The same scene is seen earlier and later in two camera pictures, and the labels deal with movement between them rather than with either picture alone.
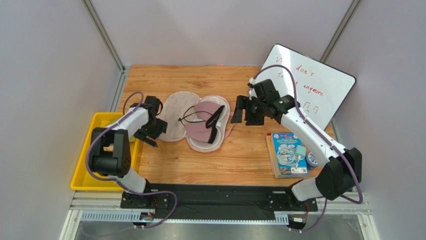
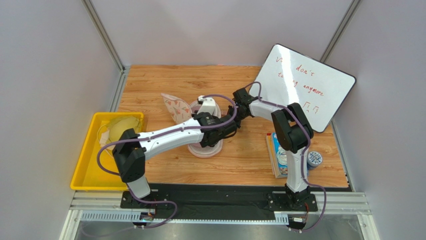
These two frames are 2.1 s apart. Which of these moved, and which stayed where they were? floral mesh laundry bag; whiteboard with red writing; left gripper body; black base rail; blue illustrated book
Moved: left gripper body; floral mesh laundry bag
Stayed: blue illustrated book; whiteboard with red writing; black base rail
